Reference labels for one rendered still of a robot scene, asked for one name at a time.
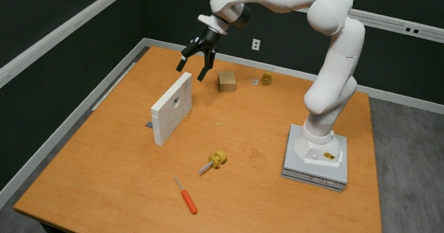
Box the orange-handled screwdriver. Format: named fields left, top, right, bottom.
left=175, top=176, right=198, bottom=214

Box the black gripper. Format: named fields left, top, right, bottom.
left=175, top=27, right=221, bottom=82

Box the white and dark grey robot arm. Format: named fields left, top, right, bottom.
left=198, top=0, right=365, bottom=168

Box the beige wooden door panel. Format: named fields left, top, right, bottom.
left=151, top=72, right=192, bottom=146

